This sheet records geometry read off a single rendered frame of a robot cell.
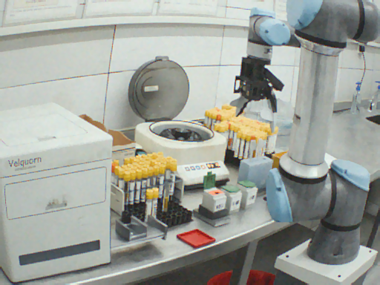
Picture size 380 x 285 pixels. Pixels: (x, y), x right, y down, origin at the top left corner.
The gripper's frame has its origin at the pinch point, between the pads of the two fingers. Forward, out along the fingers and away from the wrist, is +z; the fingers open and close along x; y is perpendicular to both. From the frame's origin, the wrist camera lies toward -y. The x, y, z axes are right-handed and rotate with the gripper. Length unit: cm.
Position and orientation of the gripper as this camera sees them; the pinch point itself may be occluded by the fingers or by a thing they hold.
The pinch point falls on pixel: (255, 125)
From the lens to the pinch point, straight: 150.7
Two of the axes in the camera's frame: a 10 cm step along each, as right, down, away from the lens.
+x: 6.2, 3.2, -7.2
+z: -1.2, 9.4, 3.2
